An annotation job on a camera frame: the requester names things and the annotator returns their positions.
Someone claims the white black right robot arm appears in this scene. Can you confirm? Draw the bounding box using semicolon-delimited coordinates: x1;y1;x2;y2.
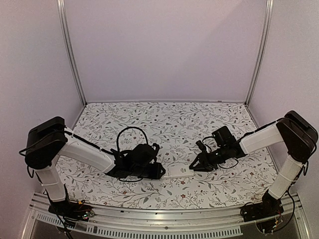
189;111;319;222

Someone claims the floral patterned table mat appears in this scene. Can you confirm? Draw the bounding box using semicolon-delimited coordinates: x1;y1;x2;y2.
56;103;277;210

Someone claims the right aluminium frame post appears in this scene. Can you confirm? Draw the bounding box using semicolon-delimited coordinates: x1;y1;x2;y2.
245;0;274;107

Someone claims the front aluminium rail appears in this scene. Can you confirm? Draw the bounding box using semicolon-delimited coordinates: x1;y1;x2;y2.
19;191;315;239

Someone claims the left aluminium frame post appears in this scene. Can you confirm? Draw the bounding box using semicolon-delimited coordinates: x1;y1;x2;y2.
56;0;87;106

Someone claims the white remote control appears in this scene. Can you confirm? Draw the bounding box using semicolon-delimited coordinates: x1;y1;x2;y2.
169;165;194;178

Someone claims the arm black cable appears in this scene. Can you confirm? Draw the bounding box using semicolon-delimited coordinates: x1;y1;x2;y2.
64;126;150;155
202;135;240;170

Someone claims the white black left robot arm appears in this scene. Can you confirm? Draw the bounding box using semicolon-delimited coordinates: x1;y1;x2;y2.
19;117;166;224

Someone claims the white battery cover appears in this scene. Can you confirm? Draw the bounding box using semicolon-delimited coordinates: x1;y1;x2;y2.
163;167;172;179

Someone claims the aluminium frame post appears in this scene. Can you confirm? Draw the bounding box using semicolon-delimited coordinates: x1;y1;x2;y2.
56;0;87;106
245;0;274;107

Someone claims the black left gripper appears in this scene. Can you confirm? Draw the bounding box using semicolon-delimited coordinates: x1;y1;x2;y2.
131;163;166;181

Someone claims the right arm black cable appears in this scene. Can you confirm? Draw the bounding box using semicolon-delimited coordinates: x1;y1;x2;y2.
202;135;240;170

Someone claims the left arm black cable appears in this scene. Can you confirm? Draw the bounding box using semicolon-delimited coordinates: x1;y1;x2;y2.
64;126;150;155

